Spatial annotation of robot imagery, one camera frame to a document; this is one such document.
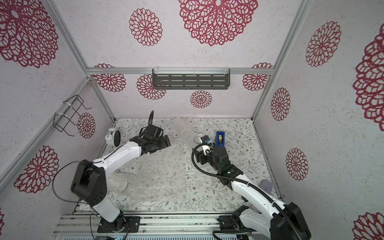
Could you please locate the clear glass vase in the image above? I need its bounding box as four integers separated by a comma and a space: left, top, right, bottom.
194, 134, 204, 144

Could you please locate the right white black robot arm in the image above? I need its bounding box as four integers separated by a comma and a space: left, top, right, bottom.
191, 143, 312, 240

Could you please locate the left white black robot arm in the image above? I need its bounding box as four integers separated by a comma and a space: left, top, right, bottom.
71, 124, 171, 224

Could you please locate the blue tape dispenser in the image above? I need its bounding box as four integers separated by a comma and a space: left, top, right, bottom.
216, 131, 225, 147

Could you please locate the grey oval sponge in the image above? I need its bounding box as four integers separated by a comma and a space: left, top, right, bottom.
259, 179, 274, 195

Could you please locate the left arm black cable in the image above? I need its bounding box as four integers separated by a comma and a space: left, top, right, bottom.
51, 110, 155, 205

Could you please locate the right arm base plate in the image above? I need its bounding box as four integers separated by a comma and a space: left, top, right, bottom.
217, 215, 255, 234

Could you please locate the grey slotted wall shelf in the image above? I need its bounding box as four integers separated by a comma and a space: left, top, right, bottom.
152, 69, 231, 90

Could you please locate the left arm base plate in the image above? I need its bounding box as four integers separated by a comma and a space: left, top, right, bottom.
97, 216, 141, 234

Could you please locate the black wire wall basket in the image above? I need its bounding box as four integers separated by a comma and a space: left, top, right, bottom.
52, 95, 91, 137

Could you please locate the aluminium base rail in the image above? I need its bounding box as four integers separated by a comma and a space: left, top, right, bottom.
53, 212, 234, 240

